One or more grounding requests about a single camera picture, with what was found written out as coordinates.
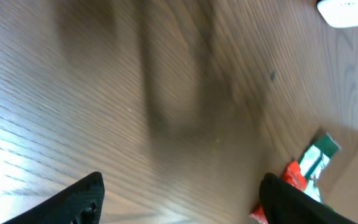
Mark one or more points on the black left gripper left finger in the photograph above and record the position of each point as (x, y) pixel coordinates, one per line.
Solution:
(80, 203)

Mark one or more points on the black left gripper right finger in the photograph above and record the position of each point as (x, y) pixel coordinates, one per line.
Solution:
(284, 204)

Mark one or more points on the red snack bag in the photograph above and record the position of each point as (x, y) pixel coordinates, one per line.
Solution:
(291, 175)

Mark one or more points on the green white 3M package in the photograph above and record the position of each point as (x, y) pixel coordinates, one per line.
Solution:
(314, 160)

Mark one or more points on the white barcode scanner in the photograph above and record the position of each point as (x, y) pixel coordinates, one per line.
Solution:
(339, 13)

